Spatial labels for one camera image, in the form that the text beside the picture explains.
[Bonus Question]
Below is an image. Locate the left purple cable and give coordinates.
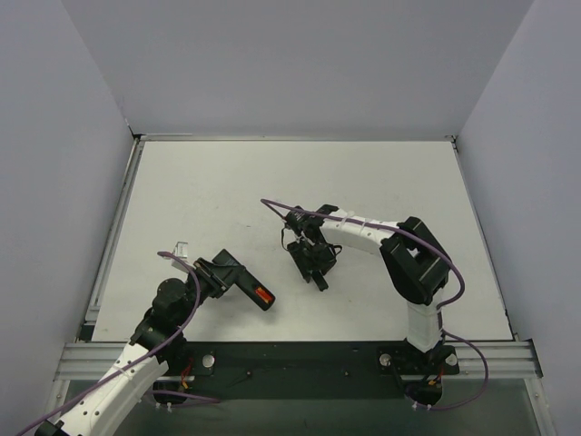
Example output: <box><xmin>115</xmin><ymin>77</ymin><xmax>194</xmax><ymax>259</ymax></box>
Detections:
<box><xmin>13</xmin><ymin>250</ymin><xmax>223</xmax><ymax>436</ymax></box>

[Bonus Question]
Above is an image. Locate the red battery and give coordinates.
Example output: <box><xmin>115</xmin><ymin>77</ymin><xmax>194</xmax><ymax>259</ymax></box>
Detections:
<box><xmin>255</xmin><ymin>287</ymin><xmax>274</xmax><ymax>304</ymax></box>

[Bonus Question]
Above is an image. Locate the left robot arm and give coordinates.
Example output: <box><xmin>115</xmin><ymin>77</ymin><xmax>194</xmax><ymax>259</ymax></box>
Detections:
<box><xmin>34</xmin><ymin>250</ymin><xmax>263</xmax><ymax>435</ymax></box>

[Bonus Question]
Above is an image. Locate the black remote control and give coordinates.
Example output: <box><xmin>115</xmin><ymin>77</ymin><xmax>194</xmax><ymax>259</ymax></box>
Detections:
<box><xmin>212</xmin><ymin>249</ymin><xmax>276</xmax><ymax>311</ymax></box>

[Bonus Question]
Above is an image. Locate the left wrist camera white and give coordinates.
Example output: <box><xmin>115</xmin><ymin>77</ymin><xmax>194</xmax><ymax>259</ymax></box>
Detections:
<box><xmin>157</xmin><ymin>242</ymin><xmax>189</xmax><ymax>273</ymax></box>

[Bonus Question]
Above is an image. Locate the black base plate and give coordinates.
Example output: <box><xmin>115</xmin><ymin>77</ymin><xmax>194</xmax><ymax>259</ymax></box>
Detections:
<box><xmin>153</xmin><ymin>341</ymin><xmax>459</xmax><ymax>403</ymax></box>

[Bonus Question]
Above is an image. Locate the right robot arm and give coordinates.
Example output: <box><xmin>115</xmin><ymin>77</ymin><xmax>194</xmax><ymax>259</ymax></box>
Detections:
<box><xmin>284</xmin><ymin>204</ymin><xmax>450</xmax><ymax>352</ymax></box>

